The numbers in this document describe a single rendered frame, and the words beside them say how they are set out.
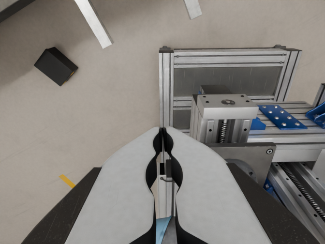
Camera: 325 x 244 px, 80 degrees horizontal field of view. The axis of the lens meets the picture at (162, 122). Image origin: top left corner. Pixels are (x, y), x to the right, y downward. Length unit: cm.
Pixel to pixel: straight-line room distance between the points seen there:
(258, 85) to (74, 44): 125
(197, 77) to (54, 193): 186
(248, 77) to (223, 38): 32
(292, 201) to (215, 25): 113
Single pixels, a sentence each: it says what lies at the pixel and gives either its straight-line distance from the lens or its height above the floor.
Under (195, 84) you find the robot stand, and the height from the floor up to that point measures 21.
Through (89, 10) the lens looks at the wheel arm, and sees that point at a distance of 62.
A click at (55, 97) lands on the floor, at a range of 173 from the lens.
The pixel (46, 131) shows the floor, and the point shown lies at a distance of 193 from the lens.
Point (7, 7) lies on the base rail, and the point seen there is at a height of 70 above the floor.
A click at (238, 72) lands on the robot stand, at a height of 21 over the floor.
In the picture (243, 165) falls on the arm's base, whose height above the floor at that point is 106.
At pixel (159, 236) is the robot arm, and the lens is 42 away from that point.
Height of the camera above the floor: 142
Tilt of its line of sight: 61 degrees down
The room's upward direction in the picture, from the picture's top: 178 degrees clockwise
